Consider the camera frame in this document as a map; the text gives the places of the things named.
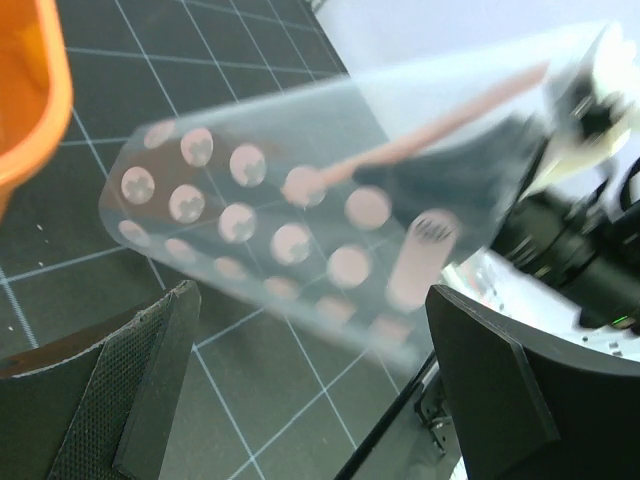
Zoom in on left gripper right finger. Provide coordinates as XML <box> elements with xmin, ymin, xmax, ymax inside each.
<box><xmin>424</xmin><ymin>283</ymin><xmax>562</xmax><ymax>480</ymax></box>

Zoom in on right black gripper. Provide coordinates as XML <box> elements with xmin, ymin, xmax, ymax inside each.
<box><xmin>521</xmin><ymin>24</ymin><xmax>639</xmax><ymax>198</ymax></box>

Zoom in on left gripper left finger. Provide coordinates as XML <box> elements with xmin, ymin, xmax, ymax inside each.
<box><xmin>1</xmin><ymin>281</ymin><xmax>201</xmax><ymax>479</ymax></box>

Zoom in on pink dotted zip bag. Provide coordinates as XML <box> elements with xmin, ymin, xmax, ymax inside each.
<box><xmin>99</xmin><ymin>23</ymin><xmax>610</xmax><ymax>370</ymax></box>

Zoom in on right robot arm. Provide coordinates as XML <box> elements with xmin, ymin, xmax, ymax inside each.
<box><xmin>491</xmin><ymin>23</ymin><xmax>639</xmax><ymax>336</ymax></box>

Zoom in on orange plastic basket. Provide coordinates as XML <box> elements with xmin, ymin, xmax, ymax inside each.
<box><xmin>1</xmin><ymin>0</ymin><xmax>73</xmax><ymax>212</ymax></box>

